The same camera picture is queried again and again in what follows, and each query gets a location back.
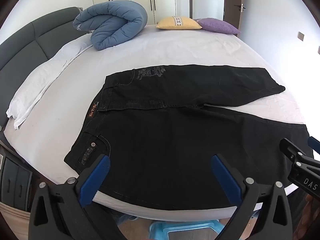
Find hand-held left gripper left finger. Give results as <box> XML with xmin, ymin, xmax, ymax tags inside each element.
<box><xmin>28</xmin><ymin>153</ymin><xmax>126</xmax><ymax>240</ymax></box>

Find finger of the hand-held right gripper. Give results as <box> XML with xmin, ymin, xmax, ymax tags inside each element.
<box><xmin>307</xmin><ymin>136</ymin><xmax>320</xmax><ymax>155</ymax></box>
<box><xmin>279</xmin><ymin>138</ymin><xmax>320</xmax><ymax>172</ymax></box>

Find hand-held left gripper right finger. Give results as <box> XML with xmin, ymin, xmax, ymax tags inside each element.
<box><xmin>200</xmin><ymin>154</ymin><xmax>301</xmax><ymax>240</ymax></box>

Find black pants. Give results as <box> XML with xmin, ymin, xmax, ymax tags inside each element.
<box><xmin>64</xmin><ymin>64</ymin><xmax>314</xmax><ymax>209</ymax></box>

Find dark nightstand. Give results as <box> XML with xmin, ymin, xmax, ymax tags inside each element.
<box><xmin>0</xmin><ymin>152</ymin><xmax>33</xmax><ymax>212</ymax></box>

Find light blue plastic stool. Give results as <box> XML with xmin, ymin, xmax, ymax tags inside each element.
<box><xmin>149</xmin><ymin>219</ymin><xmax>227</xmax><ymax>240</ymax></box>

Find white pillow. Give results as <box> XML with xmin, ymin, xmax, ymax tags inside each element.
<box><xmin>6</xmin><ymin>33</ymin><xmax>94</xmax><ymax>130</ymax></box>

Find bed with white sheet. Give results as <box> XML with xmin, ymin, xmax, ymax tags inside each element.
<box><xmin>4</xmin><ymin>17</ymin><xmax>316</xmax><ymax>222</ymax></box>

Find purple cushion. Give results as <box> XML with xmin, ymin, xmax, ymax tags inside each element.
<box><xmin>197</xmin><ymin>17</ymin><xmax>241</xmax><ymax>35</ymax></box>

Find grey padded headboard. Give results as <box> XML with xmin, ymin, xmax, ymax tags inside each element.
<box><xmin>0</xmin><ymin>6</ymin><xmax>84</xmax><ymax>128</ymax></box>

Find blue rolled duvet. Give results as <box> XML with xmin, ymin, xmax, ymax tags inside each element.
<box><xmin>72</xmin><ymin>0</ymin><xmax>149</xmax><ymax>51</ymax></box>

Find yellow cushion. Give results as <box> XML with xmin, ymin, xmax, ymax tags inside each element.
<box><xmin>156</xmin><ymin>16</ymin><xmax>203</xmax><ymax>31</ymax></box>

